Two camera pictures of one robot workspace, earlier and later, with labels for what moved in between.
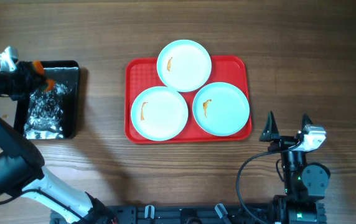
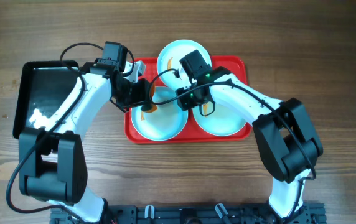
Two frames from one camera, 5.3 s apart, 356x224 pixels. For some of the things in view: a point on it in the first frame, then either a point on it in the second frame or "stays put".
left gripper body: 17,86 -> 131,94
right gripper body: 282,144 -> 188,99
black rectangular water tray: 51,114 stays put
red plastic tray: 142,73 stays put
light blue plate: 159,113 stays put
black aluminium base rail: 182,214 stays put
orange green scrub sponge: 48,84 -> 154,107
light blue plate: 221,109 stays put
